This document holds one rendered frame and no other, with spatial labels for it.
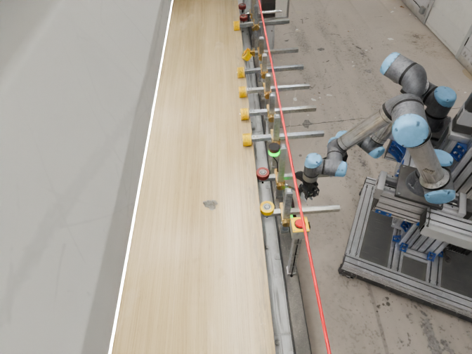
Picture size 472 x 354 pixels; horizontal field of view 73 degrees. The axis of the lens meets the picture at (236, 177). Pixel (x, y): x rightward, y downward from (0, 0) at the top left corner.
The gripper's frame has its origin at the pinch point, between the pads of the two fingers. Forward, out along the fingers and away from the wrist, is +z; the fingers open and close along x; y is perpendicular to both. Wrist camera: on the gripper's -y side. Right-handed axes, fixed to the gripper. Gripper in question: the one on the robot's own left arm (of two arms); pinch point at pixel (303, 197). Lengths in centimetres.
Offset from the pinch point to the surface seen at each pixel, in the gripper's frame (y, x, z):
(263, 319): 48, -48, 3
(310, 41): -277, 183, 92
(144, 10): 65, -64, -142
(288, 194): 4.4, -13.3, -16.0
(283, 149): -18.9, -4.1, -22.2
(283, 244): 11.4, -17.3, 23.1
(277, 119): -42.4, 4.2, -21.4
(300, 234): 30.6, -22.5, -25.8
